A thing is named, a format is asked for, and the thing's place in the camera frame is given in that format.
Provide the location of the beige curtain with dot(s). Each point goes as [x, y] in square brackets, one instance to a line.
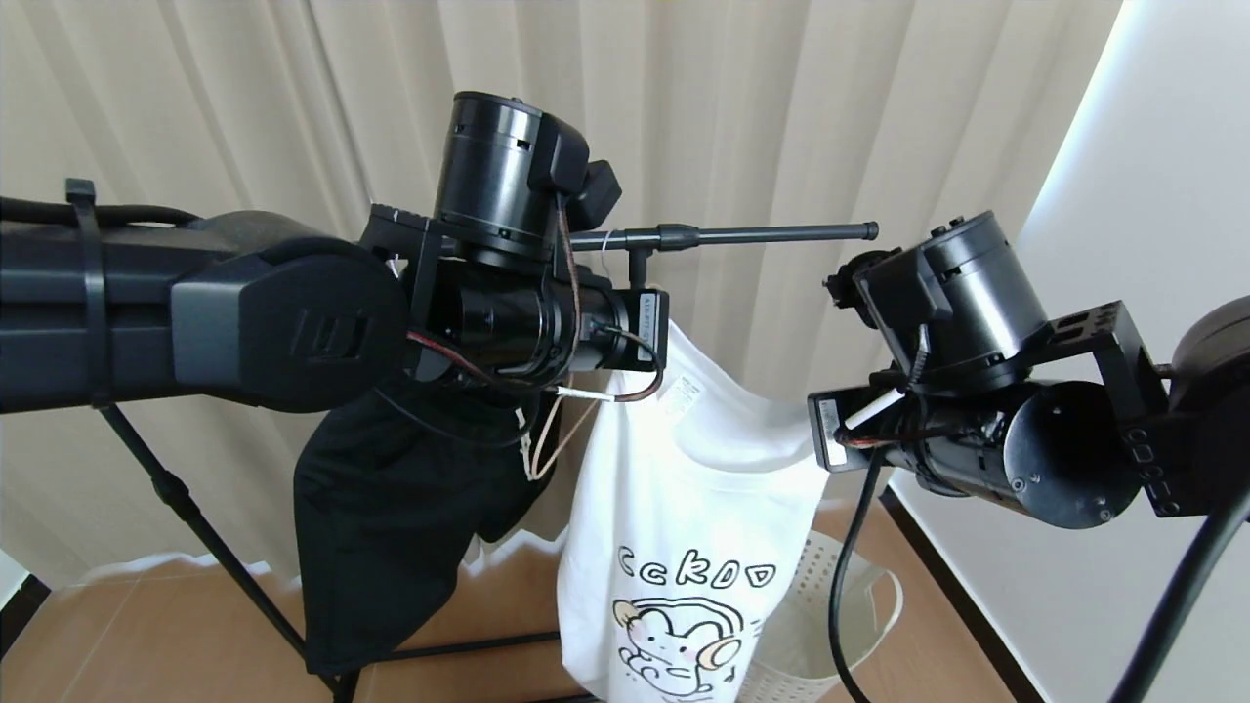
[830, 98]

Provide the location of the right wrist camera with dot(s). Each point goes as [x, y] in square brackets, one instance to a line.
[850, 283]

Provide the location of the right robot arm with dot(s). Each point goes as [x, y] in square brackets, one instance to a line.
[1055, 449]

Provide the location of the black shorts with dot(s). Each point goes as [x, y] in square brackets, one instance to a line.
[391, 527]

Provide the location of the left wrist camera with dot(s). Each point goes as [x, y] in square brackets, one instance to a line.
[598, 190]

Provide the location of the white laundry basket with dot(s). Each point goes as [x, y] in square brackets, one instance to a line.
[840, 635]

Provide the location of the black clothes rack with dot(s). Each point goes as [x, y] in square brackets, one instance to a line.
[762, 234]

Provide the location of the white garment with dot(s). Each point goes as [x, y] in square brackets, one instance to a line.
[684, 508]

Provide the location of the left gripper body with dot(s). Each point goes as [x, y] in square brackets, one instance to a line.
[625, 327]

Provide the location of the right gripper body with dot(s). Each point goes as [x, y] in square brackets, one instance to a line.
[869, 430]

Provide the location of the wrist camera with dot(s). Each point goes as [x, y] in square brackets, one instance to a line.
[598, 190]
[850, 283]

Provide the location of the pink clothes hanger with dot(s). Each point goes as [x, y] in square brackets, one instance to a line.
[537, 459]

